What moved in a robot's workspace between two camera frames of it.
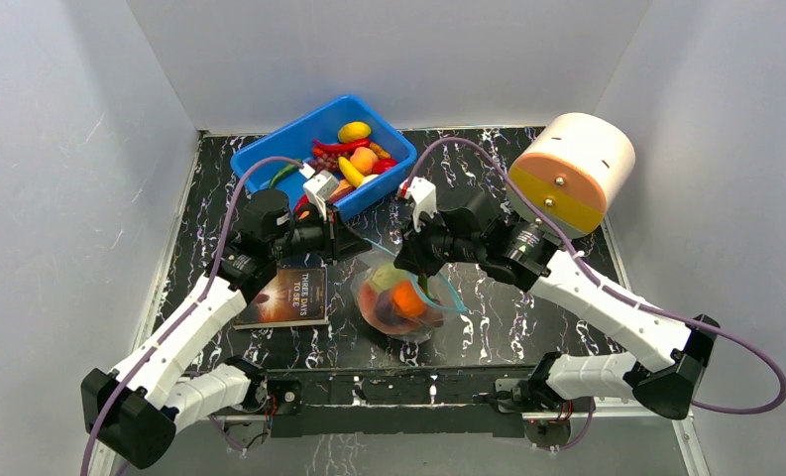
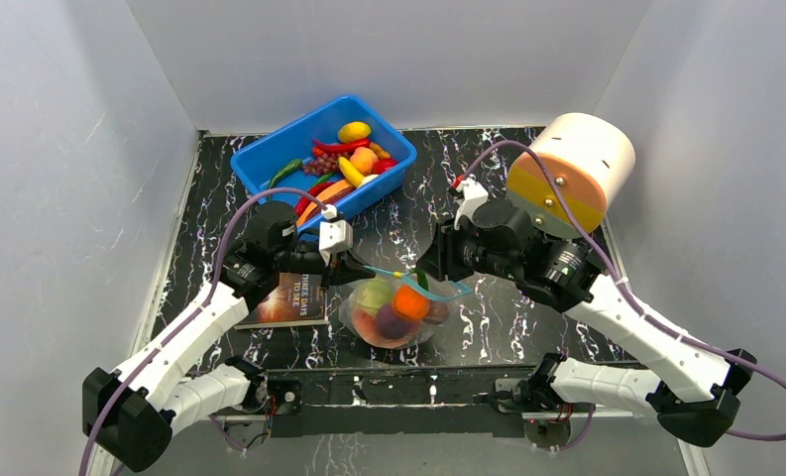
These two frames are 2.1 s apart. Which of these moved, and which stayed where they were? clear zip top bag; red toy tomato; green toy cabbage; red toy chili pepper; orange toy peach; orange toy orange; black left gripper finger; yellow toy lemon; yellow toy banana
Moved: green toy cabbage; black left gripper finger; clear zip top bag
Stayed: yellow toy banana; yellow toy lemon; orange toy peach; red toy chili pepper; red toy tomato; orange toy orange
